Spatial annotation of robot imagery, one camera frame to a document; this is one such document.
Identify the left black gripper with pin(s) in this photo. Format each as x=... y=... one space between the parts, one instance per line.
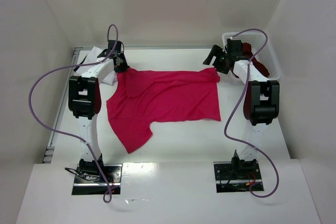
x=120 y=64

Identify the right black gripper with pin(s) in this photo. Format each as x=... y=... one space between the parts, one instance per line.
x=220 y=60

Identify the bright red t shirt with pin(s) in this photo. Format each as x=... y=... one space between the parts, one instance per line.
x=144 y=97

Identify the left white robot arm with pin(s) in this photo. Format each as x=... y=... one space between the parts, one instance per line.
x=85 y=102

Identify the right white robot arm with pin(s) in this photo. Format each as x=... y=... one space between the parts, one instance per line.
x=260 y=100

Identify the white folded t shirt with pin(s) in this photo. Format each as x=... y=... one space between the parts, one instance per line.
x=89 y=67

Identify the white plastic basket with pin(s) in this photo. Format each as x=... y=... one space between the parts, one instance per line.
x=266 y=56

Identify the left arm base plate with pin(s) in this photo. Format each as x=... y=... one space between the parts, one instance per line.
x=86 y=183

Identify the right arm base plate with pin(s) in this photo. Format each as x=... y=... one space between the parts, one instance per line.
x=229 y=180

